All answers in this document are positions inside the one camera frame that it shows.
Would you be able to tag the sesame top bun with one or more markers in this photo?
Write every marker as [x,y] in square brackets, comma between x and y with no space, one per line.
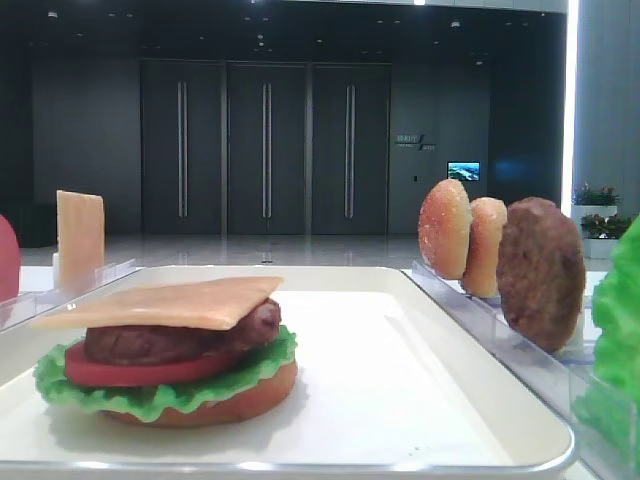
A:
[444,229]

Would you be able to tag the orange cheese slice on burger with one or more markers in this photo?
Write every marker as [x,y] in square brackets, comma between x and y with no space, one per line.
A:
[212,305]

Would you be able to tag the green lettuce in burger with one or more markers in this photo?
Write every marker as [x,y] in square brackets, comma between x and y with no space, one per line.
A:
[147,403]

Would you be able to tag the upright brown meat patty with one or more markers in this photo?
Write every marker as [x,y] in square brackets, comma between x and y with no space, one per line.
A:
[541,274]

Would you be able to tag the upright orange cheese slice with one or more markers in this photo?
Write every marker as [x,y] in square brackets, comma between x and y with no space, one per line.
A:
[81,236]

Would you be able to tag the red tomato slice in burger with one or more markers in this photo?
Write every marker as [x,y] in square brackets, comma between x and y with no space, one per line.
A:
[82,371]

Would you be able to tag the upright red tomato slice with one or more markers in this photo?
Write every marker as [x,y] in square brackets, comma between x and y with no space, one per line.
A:
[10,261]

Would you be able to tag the upright green lettuce leaf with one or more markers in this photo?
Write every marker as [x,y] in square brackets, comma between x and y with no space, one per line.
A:
[615,320]

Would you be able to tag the white rectangular metal tray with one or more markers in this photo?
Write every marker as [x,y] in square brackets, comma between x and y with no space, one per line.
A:
[389,387]

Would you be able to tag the bottom bun in burger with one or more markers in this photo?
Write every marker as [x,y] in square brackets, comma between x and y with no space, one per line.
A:
[265,396]

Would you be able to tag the upright bun half right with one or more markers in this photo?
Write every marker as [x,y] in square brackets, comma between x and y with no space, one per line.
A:
[479,278]

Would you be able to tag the brown patty in burger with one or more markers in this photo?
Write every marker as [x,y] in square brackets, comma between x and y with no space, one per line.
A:
[155,345]

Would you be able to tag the potted flower planter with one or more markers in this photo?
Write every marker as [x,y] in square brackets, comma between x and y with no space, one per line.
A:
[595,211]

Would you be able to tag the small wall screen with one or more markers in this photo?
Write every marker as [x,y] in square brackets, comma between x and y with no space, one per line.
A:
[464,171]

